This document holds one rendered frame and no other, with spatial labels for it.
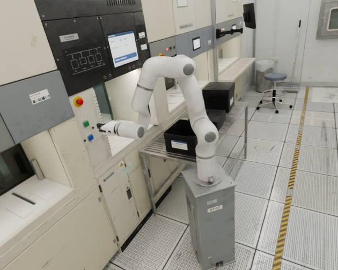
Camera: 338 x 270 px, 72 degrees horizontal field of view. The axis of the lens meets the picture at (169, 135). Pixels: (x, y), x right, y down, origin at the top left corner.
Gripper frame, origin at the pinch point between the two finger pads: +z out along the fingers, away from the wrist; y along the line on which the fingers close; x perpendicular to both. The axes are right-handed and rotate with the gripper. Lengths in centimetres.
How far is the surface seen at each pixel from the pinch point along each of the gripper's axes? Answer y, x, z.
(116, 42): 44, 43, 12
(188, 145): 46, -35, -34
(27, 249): -60, -47, 12
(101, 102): 81, -19, 87
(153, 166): 58, -72, 13
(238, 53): 365, -25, 15
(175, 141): 46, -32, -24
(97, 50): 25.5, 40.5, 12.4
